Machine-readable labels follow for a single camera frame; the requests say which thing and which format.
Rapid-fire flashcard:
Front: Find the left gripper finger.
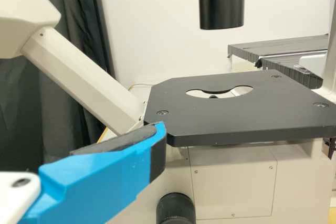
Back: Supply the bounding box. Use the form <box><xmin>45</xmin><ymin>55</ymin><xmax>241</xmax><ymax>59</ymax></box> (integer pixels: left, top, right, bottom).
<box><xmin>20</xmin><ymin>121</ymin><xmax>167</xmax><ymax>224</ymax></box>

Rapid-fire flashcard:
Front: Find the petri dish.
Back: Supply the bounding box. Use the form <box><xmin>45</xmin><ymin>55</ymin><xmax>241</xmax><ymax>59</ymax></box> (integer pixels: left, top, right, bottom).
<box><xmin>294</xmin><ymin>65</ymin><xmax>312</xmax><ymax>74</ymax></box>

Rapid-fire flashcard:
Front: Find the cream microscope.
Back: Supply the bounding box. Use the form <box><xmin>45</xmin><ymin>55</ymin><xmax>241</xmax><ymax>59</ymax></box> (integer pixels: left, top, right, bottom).
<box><xmin>0</xmin><ymin>0</ymin><xmax>336</xmax><ymax>224</ymax></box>

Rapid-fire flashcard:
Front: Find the black platform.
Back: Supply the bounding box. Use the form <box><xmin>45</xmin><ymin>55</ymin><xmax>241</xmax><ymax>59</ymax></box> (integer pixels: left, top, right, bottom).
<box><xmin>255</xmin><ymin>57</ymin><xmax>324</xmax><ymax>90</ymax></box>
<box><xmin>227</xmin><ymin>34</ymin><xmax>329</xmax><ymax>65</ymax></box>

